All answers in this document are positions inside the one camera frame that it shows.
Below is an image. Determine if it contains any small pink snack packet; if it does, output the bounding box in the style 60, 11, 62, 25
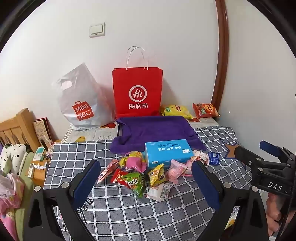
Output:
184, 159, 195, 177

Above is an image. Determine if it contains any panda print snack packet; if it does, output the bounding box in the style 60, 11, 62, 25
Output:
190, 150, 210, 165

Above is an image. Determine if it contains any white dotted pillow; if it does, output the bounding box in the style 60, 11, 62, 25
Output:
0, 144, 28, 175

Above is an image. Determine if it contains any yellow chips bag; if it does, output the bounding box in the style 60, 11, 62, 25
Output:
160, 104, 194, 120

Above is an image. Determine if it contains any white light switch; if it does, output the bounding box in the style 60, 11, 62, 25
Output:
89, 22, 106, 38

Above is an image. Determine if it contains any teal small box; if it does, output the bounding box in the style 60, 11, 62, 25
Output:
34, 147, 46, 162

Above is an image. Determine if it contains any yellow and pink snack bag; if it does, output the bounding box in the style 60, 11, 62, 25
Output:
119, 151, 148, 173

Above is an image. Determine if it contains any white and pink snack packet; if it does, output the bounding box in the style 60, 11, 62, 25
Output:
145, 182, 174, 202

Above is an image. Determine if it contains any person's right hand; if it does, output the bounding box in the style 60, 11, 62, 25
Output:
265, 192, 288, 230

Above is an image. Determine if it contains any green cloth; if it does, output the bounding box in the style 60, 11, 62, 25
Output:
13, 152, 36, 241

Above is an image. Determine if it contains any grey checked blanket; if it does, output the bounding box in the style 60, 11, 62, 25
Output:
43, 125, 278, 241

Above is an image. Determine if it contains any pink triangular snack packet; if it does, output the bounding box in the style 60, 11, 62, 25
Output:
96, 159, 120, 185

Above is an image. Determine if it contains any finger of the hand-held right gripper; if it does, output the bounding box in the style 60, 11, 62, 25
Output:
259, 140, 296, 164
234, 145, 266, 168

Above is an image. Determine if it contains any grey plastic shopping bag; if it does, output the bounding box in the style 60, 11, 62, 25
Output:
56, 62, 116, 131

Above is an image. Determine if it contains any small blue snack packet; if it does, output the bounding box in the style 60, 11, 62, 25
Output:
208, 151, 220, 166

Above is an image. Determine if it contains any pink round cake packet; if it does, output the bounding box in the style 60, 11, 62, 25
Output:
166, 159, 188, 185

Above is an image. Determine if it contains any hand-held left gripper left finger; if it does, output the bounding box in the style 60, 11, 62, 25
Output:
23, 159, 102, 241

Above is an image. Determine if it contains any green snack packet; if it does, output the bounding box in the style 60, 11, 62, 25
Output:
121, 172, 147, 199

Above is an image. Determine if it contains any red snack packet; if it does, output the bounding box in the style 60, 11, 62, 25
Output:
110, 168, 129, 185

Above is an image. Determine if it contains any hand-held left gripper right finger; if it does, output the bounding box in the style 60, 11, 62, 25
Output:
191, 160, 270, 241

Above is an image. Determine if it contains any yellow triangular snack packet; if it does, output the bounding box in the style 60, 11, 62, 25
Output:
148, 163, 167, 187

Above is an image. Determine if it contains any wooden bed headboard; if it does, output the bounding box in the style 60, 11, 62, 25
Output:
0, 108, 41, 154

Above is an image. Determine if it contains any orange chips bag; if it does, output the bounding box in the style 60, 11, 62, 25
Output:
193, 103, 220, 119

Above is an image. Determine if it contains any red paper bag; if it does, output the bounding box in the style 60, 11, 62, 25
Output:
112, 46, 164, 119

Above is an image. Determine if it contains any blue tissue pack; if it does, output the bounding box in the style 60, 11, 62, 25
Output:
144, 139, 194, 171

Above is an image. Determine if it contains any pink plastic bag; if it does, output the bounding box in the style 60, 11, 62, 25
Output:
0, 173, 25, 241

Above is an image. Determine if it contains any brown wooden door frame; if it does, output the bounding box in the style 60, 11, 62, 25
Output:
211, 0, 229, 110

